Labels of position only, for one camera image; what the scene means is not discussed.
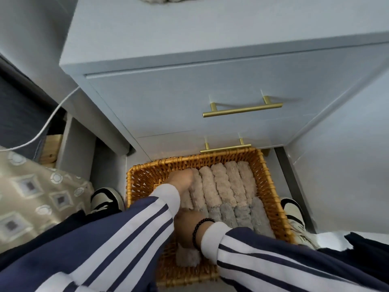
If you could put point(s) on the person's left hand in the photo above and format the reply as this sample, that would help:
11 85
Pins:
182 180

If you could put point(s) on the person's right hand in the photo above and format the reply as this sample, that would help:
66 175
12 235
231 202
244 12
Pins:
185 229

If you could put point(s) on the orange wicker basket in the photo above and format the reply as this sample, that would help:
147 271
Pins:
139 182

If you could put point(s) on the person's left forearm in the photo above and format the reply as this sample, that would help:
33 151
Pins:
100 249

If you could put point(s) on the person's right forearm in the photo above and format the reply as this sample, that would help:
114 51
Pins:
288 264

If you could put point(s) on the person's left shoe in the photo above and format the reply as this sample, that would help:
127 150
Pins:
104 199

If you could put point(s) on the person's shoe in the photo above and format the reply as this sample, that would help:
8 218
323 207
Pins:
296 222
104 199

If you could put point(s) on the person's right shoe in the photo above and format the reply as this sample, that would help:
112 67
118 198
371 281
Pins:
296 222

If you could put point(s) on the light wooden board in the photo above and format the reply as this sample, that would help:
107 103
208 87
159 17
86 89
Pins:
51 149

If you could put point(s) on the white nightstand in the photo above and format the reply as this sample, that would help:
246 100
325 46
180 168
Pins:
152 36

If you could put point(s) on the patterned beige bedspread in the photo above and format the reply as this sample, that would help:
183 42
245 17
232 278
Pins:
36 203

